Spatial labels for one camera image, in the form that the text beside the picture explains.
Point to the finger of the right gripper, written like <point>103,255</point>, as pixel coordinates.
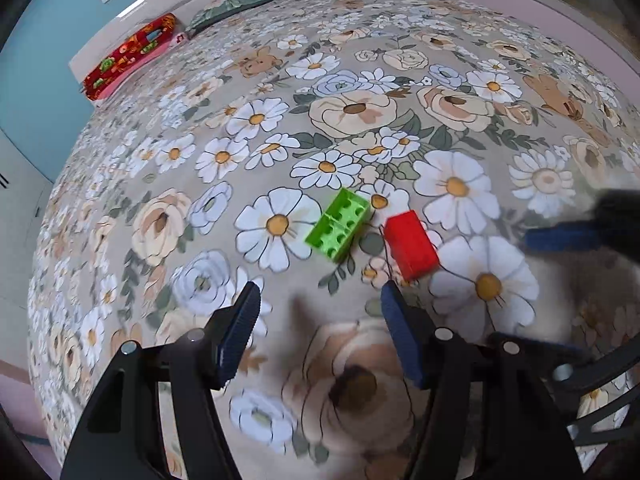
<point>563,237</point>
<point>571,374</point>

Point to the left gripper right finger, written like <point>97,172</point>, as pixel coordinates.
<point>490,413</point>

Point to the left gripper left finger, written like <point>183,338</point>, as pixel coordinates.
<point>119,435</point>

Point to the red toy brick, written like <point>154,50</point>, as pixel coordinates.
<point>411,248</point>

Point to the green toy brick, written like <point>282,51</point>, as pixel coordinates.
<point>333,233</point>

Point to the floral bed cover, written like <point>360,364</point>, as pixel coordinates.
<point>210,166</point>

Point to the white wardrobe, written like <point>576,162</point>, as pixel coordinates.
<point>24,194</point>

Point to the green floral pillow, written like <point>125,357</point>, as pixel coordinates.
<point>219,10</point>

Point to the red patterned pillow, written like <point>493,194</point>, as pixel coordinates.
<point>142,42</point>

